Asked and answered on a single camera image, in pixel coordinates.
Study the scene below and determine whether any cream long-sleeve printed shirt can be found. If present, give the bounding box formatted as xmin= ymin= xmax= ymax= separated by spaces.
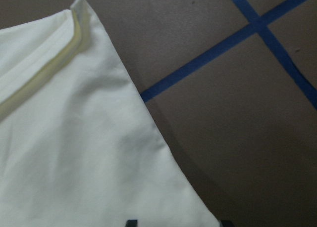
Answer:
xmin=0 ymin=0 xmax=220 ymax=227

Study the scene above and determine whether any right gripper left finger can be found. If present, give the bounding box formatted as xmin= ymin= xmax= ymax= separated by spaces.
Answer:
xmin=125 ymin=215 xmax=138 ymax=227

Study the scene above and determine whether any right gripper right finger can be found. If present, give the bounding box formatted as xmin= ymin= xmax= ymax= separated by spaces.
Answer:
xmin=219 ymin=220 xmax=233 ymax=227

